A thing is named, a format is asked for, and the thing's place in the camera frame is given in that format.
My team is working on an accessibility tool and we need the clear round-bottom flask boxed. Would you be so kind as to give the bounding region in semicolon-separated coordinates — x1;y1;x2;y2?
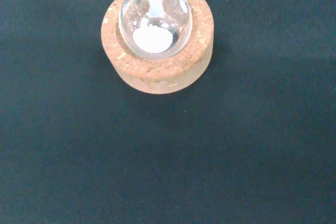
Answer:
118;0;193;60

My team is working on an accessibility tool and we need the black bench cloth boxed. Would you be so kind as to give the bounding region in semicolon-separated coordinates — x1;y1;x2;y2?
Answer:
0;0;336;224

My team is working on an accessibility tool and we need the brown cork ring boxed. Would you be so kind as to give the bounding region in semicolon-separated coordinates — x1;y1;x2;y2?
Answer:
100;0;215;95

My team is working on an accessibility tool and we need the clear glass funnel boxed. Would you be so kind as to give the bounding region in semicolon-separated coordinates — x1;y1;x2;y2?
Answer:
148;0;164;26

